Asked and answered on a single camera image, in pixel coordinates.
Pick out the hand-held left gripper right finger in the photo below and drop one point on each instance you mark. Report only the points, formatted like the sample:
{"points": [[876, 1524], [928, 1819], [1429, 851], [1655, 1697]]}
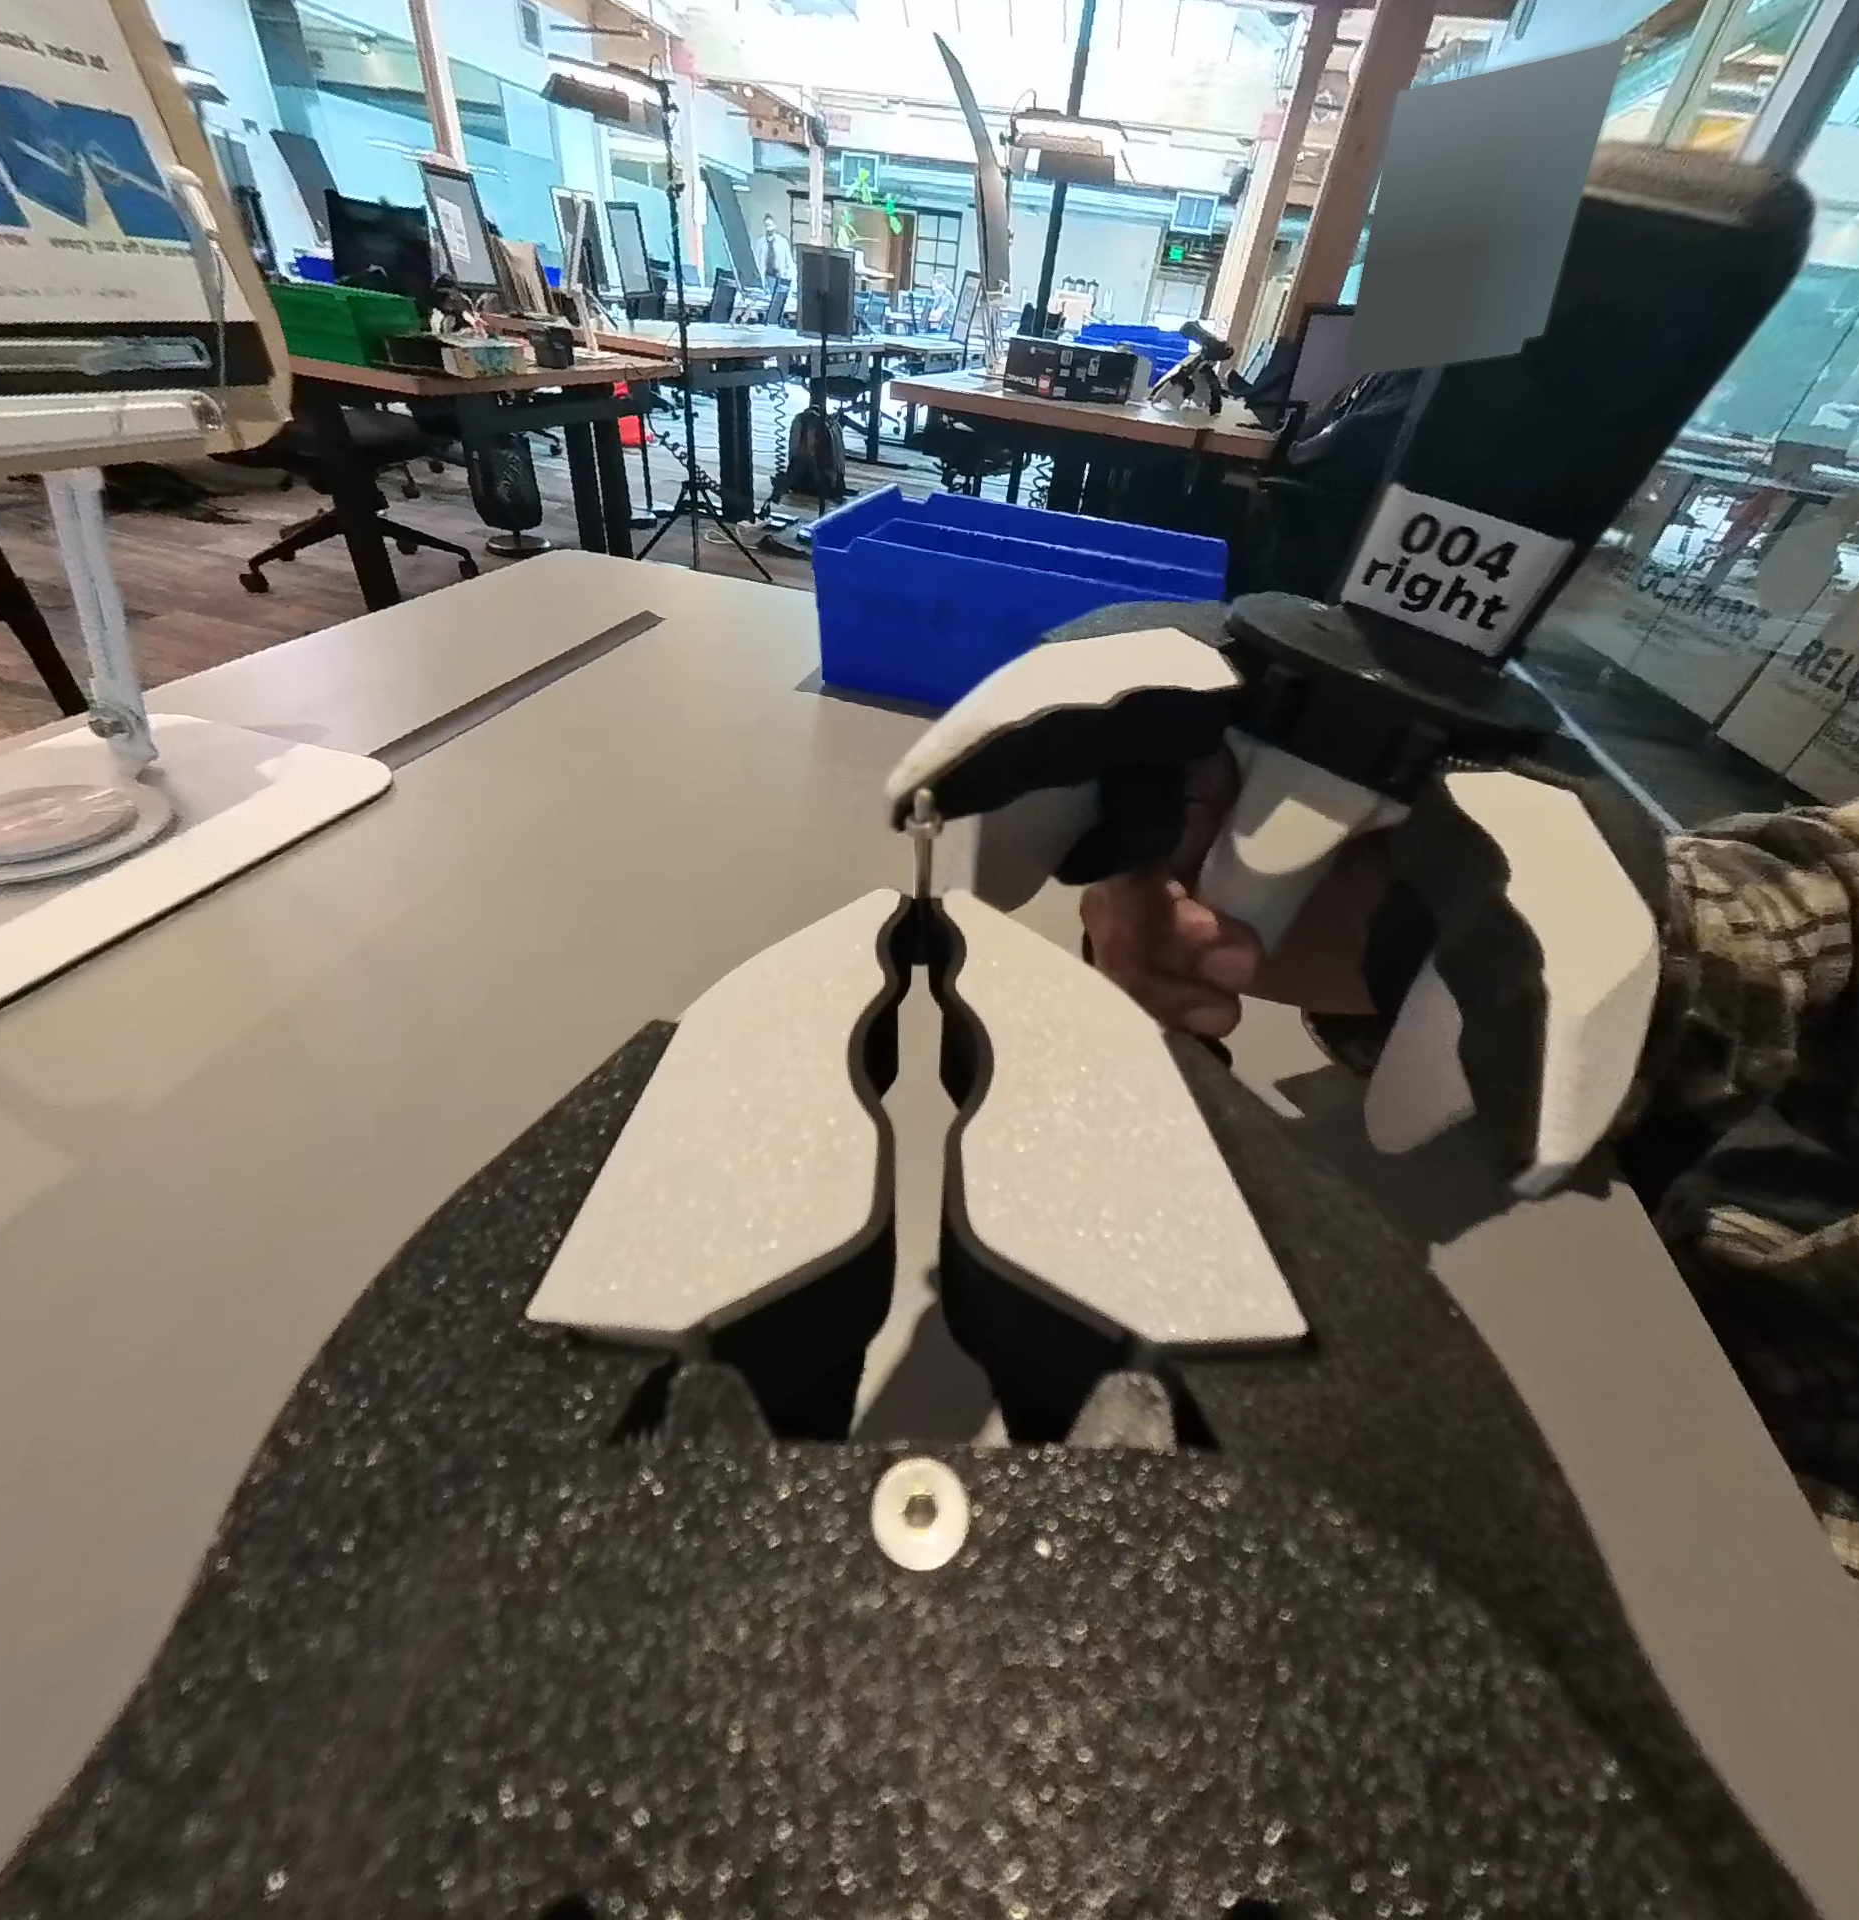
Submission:
{"points": [[1124, 1186]]}

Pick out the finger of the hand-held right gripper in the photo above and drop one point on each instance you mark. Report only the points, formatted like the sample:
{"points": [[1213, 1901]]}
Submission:
{"points": [[1019, 842], [1077, 682]]}

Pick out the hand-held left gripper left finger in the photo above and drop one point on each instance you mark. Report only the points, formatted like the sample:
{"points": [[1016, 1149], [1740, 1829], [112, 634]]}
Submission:
{"points": [[720, 1170]]}

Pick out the silver bolt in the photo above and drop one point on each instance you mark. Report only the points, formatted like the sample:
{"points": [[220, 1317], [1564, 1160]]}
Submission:
{"points": [[926, 817]]}

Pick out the blue plastic bin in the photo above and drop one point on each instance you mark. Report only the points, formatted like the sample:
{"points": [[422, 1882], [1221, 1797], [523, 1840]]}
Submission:
{"points": [[1002, 583]]}

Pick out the person's right hand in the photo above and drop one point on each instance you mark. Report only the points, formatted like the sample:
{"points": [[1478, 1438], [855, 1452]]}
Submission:
{"points": [[1168, 944]]}

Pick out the wooden office desk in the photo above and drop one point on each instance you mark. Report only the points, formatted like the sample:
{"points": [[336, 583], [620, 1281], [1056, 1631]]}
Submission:
{"points": [[537, 373], [1049, 408]]}

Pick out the black cardboard box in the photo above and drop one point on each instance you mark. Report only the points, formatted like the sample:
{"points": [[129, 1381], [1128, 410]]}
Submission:
{"points": [[1071, 368]]}

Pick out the black tripod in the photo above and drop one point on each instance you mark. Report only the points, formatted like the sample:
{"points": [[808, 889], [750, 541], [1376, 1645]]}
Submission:
{"points": [[703, 503]]}

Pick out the black light panel on stand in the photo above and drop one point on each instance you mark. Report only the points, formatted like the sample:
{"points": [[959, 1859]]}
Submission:
{"points": [[827, 291]]}

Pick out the curved black panel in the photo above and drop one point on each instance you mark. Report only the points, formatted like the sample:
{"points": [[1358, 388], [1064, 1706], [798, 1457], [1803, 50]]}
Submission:
{"points": [[989, 164]]}

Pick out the white tablet stand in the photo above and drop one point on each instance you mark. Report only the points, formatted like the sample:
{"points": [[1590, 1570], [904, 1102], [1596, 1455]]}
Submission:
{"points": [[268, 779]]}

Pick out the person's plaid shirt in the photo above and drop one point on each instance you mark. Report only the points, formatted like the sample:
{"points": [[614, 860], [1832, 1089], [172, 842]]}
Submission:
{"points": [[1800, 1320]]}

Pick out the black office chair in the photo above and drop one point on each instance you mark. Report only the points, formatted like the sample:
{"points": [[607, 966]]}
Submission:
{"points": [[374, 481]]}

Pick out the black computer monitor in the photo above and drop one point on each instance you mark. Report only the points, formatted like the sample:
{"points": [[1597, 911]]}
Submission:
{"points": [[376, 247], [457, 226]]}

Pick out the green plastic bin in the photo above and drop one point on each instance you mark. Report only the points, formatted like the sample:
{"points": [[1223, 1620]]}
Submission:
{"points": [[344, 315]]}

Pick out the instruction sign board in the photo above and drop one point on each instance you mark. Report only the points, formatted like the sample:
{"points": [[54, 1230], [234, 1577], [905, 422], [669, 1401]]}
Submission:
{"points": [[74, 180]]}

